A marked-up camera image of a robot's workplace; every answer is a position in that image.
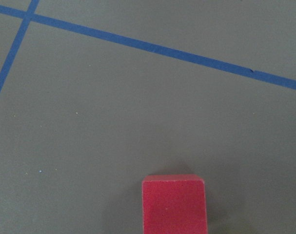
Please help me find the red cube block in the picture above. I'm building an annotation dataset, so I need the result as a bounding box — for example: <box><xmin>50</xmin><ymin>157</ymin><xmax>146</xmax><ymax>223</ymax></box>
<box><xmin>141</xmin><ymin>174</ymin><xmax>208</xmax><ymax>234</ymax></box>

